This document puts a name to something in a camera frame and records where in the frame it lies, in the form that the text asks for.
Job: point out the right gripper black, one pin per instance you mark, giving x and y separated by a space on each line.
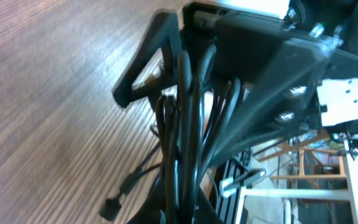
283 101

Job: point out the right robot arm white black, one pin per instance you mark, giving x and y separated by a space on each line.
230 78

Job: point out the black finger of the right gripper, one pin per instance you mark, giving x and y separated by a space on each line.
163 34

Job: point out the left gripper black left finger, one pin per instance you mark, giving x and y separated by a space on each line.
149 212

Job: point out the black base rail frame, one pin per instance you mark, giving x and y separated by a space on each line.
231 178

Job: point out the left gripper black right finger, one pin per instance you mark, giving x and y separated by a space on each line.
205 213

